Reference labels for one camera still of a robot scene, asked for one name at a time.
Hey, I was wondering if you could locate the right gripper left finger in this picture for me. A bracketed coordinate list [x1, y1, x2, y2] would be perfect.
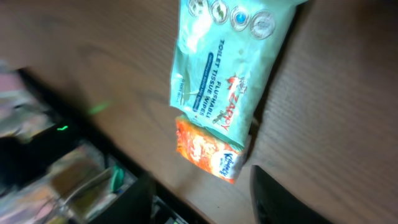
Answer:
[90, 174, 155, 224]

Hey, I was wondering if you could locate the orange Kleenex tissue pack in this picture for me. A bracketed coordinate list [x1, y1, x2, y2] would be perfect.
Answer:
[175, 115, 246, 184]

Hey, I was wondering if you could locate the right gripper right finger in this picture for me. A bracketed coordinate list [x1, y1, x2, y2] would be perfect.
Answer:
[250, 165, 331, 224]

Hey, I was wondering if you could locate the mint green wipes pack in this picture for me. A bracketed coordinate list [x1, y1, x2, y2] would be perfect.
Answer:
[170, 0, 303, 147]

